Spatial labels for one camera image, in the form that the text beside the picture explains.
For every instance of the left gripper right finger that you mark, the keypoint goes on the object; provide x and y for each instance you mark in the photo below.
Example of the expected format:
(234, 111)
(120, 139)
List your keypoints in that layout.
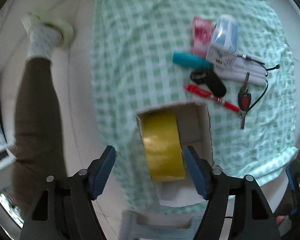
(239, 201)

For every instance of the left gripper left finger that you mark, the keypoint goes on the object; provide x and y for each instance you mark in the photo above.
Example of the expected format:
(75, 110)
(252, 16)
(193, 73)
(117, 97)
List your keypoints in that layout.
(64, 209)

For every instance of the cardboard box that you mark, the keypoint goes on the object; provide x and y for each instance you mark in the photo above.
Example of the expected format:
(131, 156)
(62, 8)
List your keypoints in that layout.
(193, 123)

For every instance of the yellow packing tape roll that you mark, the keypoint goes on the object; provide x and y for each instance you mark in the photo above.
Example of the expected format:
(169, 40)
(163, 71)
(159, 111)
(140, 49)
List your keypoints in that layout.
(161, 144)

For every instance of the red black car key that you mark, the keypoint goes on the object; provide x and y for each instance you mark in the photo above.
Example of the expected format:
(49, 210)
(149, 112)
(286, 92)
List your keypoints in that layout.
(244, 100)

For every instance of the black oval fob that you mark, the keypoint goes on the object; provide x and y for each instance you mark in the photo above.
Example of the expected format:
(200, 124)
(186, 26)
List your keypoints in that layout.
(209, 78)

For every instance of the red pen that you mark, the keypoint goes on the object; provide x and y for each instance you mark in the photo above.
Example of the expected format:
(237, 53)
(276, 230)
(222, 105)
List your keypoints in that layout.
(194, 89)

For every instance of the white blue labelled bottle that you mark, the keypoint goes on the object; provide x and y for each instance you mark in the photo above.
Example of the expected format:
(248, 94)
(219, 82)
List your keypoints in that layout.
(223, 44)

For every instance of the person left leg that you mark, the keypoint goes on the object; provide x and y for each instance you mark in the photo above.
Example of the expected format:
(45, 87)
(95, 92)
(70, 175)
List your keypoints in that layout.
(38, 134)

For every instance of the white power bank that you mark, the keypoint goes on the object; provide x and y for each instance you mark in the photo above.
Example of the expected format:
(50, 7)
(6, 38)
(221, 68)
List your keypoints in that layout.
(238, 71)

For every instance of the green slipper with sock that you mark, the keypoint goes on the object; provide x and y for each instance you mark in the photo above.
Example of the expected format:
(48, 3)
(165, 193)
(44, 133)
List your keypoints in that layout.
(46, 32)

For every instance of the pink tissue packet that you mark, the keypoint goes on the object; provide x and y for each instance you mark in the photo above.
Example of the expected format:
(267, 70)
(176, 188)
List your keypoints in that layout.
(202, 30)

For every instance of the green checkered cloth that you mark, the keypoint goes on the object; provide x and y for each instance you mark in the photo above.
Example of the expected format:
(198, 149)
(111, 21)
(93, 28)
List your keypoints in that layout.
(132, 45)

